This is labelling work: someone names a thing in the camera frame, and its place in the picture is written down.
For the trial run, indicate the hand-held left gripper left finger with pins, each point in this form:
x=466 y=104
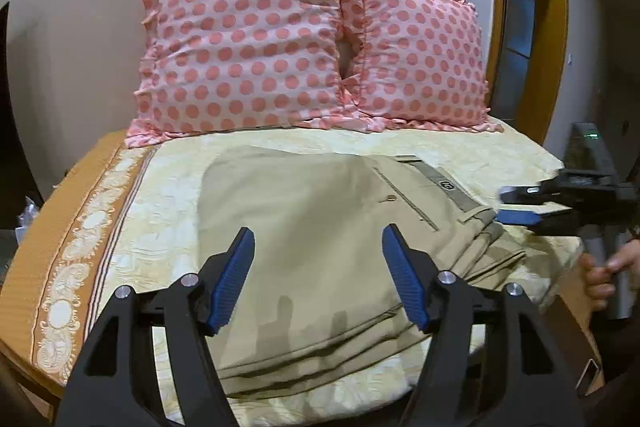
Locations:
x=231 y=282

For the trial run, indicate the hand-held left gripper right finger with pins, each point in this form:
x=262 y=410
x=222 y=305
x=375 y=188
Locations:
x=406 y=279

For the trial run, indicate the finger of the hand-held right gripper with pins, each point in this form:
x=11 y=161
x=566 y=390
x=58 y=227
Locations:
x=520 y=194
x=520 y=218

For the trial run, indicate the khaki pants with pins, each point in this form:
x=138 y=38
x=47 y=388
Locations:
x=325 y=267

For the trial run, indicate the person's right hand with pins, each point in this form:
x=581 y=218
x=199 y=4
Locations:
x=602 y=274

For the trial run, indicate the yellow patterned bed sheet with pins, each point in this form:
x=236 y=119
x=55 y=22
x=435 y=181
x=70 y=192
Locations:
x=150 y=227

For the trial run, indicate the pink polka dot pillow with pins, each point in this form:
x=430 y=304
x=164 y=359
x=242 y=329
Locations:
x=417 y=57
x=240 y=42

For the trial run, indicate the wooden door frame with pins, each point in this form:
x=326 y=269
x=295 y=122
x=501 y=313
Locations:
x=530 y=27

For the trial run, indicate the wooden bed frame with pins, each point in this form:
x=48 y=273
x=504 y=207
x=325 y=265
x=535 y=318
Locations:
x=30 y=287

